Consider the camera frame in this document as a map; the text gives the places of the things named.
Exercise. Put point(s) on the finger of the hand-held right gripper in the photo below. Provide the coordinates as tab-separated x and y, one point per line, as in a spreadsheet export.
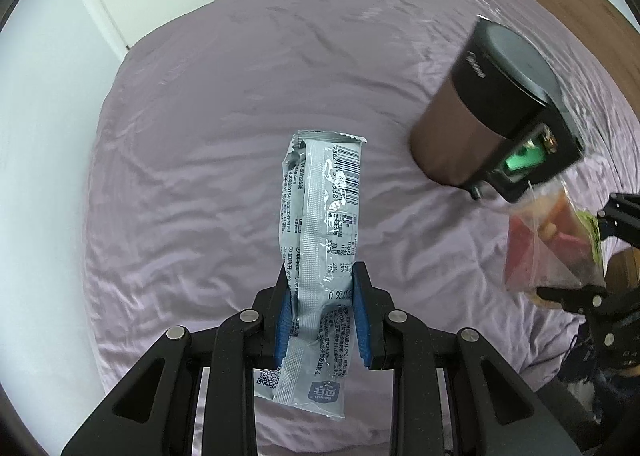
622	216
580	298

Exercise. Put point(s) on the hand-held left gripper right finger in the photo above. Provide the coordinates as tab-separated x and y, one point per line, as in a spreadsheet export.
362	326

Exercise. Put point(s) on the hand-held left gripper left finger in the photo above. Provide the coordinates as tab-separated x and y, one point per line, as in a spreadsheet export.
284	321

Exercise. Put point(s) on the clear snack bag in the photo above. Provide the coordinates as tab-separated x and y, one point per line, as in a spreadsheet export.
545	256

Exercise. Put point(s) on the grey snack packet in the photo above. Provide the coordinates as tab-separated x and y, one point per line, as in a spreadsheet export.
320	236

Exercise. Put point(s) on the purple bed sheet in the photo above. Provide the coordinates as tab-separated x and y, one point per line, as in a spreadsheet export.
200	161

